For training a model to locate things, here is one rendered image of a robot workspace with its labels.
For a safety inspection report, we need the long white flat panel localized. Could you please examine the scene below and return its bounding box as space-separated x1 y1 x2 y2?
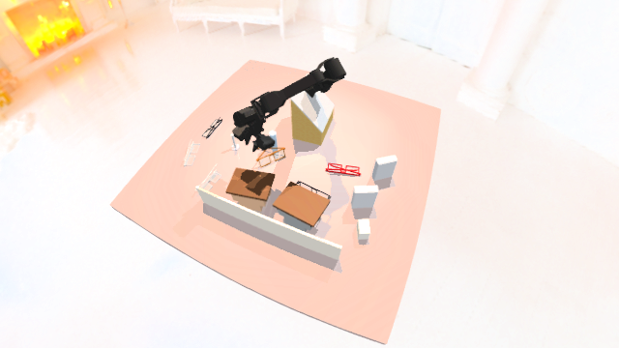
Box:
196 186 342 260

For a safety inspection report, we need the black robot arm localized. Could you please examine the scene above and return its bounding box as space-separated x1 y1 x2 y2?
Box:
232 57 347 141

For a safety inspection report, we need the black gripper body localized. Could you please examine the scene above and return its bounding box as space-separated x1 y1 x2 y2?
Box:
251 119 275 151

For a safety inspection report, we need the light blue cylinder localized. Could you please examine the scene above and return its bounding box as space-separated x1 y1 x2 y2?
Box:
270 130 278 147

